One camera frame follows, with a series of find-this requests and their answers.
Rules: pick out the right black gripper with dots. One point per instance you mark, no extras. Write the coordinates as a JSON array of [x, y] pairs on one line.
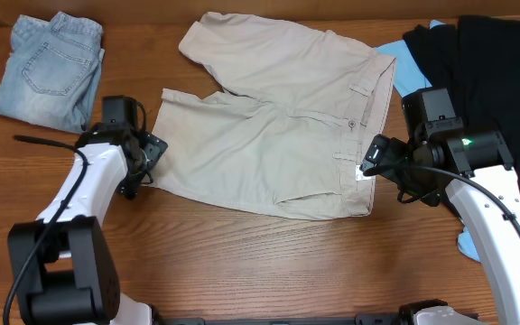
[[386, 153]]

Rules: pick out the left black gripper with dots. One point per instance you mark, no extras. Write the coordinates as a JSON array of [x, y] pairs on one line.
[[154, 151]]

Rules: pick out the beige cotton shorts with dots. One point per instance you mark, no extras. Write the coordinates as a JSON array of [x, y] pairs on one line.
[[296, 111]]

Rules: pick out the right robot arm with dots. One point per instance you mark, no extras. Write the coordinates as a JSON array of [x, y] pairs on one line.
[[469, 169]]

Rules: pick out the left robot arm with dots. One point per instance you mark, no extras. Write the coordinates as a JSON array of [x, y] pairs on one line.
[[62, 267]]

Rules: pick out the light blue garment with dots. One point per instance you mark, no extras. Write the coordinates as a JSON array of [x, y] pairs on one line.
[[409, 78]]

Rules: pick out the folded light blue jeans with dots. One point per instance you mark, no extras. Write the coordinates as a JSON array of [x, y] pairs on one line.
[[52, 74]]

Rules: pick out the black garment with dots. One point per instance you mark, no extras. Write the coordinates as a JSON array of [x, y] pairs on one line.
[[478, 62]]

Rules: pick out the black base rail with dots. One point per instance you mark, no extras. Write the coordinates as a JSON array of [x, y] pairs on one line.
[[390, 318]]

